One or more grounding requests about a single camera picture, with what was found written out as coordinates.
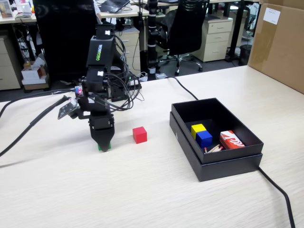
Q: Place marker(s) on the red wooden cube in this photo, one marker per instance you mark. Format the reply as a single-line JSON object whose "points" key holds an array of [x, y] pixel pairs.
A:
{"points": [[139, 135]]}

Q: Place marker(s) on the black waste bin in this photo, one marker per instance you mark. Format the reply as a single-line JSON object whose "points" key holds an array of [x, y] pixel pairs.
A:
{"points": [[245, 55]]}

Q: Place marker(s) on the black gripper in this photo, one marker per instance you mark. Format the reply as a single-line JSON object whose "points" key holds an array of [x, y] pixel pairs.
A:
{"points": [[96, 111]]}

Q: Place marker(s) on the yellow wooden cube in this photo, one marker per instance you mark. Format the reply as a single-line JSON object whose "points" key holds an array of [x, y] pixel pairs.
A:
{"points": [[198, 128]]}

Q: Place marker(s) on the black high-back office chair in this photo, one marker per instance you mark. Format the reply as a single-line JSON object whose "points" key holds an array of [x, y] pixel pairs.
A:
{"points": [[64, 35]]}

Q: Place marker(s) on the black laptop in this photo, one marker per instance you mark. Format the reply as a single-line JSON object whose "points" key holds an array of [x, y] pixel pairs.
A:
{"points": [[114, 4]]}

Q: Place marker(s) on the black mesh office chair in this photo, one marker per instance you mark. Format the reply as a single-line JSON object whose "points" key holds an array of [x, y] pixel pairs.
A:
{"points": [[185, 28]]}

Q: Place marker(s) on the black pole with white bands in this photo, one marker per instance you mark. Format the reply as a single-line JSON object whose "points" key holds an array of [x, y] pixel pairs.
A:
{"points": [[152, 47]]}

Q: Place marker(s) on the white boxes stack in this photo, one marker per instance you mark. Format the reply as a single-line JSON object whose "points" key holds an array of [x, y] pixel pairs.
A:
{"points": [[33, 74]]}

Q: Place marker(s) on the black cardboard box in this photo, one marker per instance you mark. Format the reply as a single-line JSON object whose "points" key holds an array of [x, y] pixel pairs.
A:
{"points": [[213, 114]]}

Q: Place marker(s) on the beige three-drawer cabinet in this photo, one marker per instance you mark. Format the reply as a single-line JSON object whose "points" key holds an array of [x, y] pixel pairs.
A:
{"points": [[216, 40]]}

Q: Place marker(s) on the black open box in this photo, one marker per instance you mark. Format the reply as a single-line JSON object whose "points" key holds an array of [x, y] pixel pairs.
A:
{"points": [[225, 169]]}

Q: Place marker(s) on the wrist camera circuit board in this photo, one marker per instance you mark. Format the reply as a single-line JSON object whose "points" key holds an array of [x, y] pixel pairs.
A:
{"points": [[66, 110]]}

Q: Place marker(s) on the wooden match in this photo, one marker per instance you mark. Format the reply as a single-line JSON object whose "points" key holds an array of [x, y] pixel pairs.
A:
{"points": [[218, 150], [213, 147]]}

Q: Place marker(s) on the small white carton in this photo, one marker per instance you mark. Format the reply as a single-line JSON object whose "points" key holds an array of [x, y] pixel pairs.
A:
{"points": [[27, 9]]}

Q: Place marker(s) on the clear display frame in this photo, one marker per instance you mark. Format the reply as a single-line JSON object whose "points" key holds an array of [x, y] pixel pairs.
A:
{"points": [[6, 9]]}

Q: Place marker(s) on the green wooden cube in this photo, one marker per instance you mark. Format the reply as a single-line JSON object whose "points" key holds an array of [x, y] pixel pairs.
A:
{"points": [[99, 148]]}

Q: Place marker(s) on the beige drawer cabinet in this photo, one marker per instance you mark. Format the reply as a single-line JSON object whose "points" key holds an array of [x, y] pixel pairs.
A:
{"points": [[8, 66], [133, 47]]}

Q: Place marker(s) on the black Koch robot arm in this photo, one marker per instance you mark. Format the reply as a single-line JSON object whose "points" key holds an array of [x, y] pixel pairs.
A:
{"points": [[99, 52]]}

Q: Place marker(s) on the red and white matchbox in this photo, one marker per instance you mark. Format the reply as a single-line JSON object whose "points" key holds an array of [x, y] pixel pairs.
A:
{"points": [[231, 141]]}

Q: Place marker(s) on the beige office desk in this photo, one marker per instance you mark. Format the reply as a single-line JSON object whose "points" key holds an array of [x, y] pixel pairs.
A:
{"points": [[14, 20], [126, 13]]}

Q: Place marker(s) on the large brown cardboard box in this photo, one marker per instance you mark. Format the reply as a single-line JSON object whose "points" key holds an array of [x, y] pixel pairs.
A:
{"points": [[280, 47]]}

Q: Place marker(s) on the blue wooden cube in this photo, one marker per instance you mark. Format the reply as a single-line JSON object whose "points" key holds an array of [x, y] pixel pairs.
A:
{"points": [[204, 140]]}

